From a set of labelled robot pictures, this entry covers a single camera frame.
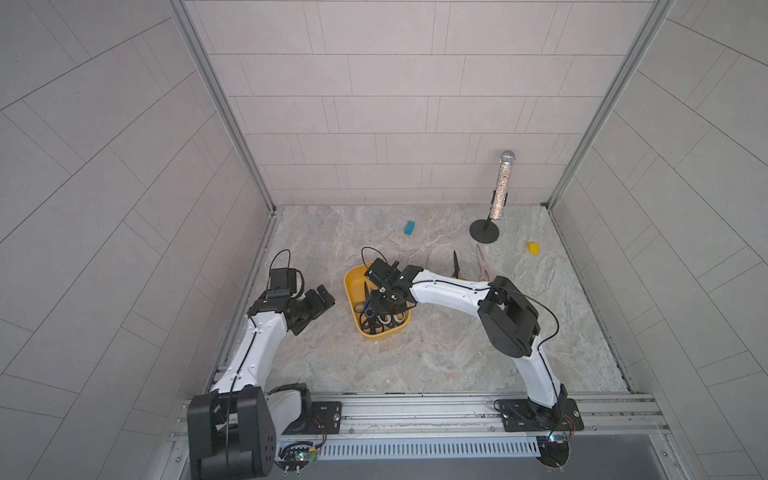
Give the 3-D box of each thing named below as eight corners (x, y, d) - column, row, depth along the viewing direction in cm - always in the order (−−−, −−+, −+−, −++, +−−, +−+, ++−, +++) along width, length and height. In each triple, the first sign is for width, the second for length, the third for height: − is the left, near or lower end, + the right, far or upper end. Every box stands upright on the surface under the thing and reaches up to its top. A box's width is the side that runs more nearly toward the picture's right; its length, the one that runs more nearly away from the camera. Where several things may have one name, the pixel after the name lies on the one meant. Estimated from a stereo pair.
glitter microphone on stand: (471, 239, 109) (490, 180, 87) (483, 209, 119) (502, 148, 97) (489, 246, 107) (513, 186, 85) (499, 214, 117) (523, 154, 95)
